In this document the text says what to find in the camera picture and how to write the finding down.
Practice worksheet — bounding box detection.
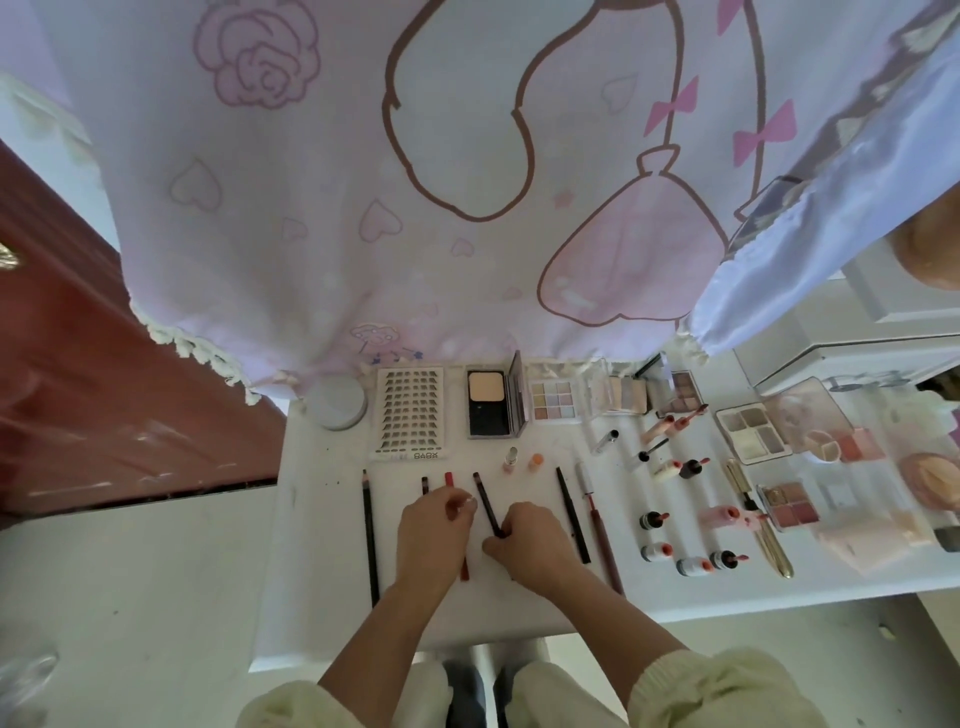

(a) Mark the clear eyeshadow palette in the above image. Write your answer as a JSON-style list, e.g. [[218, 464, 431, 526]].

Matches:
[[528, 375, 581, 423]]

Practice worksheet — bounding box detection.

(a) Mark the pink foundation tube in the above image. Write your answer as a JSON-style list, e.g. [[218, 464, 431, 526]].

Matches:
[[817, 510, 935, 575]]

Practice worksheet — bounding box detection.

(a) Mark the small brown quad eyeshadow palette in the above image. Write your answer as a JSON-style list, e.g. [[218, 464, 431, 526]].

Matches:
[[765, 481, 821, 530]]

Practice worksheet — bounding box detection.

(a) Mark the pink cushion compact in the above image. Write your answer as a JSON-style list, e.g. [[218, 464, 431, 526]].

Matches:
[[900, 450, 960, 512]]

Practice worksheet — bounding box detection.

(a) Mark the terracotta pot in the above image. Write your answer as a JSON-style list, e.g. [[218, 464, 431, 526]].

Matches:
[[885, 180, 960, 294]]

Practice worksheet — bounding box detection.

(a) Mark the small white bow-handle drawer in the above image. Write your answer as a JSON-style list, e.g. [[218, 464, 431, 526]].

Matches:
[[735, 333, 960, 395]]

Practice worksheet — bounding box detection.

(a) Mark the pink blush pan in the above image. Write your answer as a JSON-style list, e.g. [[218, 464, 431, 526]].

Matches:
[[837, 427, 887, 462]]

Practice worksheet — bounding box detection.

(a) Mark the pink cartoon print cloth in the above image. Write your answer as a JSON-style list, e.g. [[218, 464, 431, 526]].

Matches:
[[0, 0, 960, 410]]

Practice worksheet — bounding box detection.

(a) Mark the lavender rectangular palette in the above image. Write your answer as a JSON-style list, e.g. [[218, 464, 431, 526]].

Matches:
[[466, 351, 525, 440]]

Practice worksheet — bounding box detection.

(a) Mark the person's left forearm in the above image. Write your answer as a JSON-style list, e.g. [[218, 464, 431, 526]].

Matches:
[[240, 577, 459, 728]]

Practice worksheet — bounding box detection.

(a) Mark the person's right hand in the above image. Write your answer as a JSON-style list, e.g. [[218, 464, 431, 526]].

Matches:
[[483, 502, 590, 602]]

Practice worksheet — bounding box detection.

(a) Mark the clear plastic bag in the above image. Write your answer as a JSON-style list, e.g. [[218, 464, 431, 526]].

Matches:
[[0, 645, 62, 719]]

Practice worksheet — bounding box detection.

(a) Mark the person's right forearm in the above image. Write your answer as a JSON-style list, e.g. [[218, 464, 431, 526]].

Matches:
[[547, 577, 827, 728]]

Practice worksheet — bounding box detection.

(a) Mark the person's left hand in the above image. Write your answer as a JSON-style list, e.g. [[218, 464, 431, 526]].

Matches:
[[393, 483, 479, 597]]

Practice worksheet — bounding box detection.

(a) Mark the round silver compact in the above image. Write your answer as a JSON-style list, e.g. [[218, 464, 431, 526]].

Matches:
[[303, 373, 369, 431]]

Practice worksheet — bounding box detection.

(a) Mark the white shelf unit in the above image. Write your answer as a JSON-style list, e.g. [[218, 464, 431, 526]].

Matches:
[[720, 225, 960, 395]]

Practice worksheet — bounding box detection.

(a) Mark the white false eyelash tray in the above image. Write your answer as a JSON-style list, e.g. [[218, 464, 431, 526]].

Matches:
[[370, 367, 447, 459]]

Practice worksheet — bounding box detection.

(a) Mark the dark brown eyeshadow palette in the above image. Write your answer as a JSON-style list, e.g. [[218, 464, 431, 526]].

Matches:
[[660, 370, 704, 416]]

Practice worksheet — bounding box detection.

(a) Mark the reddish brown door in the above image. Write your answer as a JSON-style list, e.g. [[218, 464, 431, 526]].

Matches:
[[0, 142, 287, 519]]

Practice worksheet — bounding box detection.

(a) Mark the tan eyeshadow palette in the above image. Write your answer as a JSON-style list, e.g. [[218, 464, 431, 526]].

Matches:
[[715, 375, 849, 464]]

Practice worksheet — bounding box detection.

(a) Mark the red lip pencil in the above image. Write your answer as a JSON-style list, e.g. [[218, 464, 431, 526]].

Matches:
[[442, 471, 471, 582]]

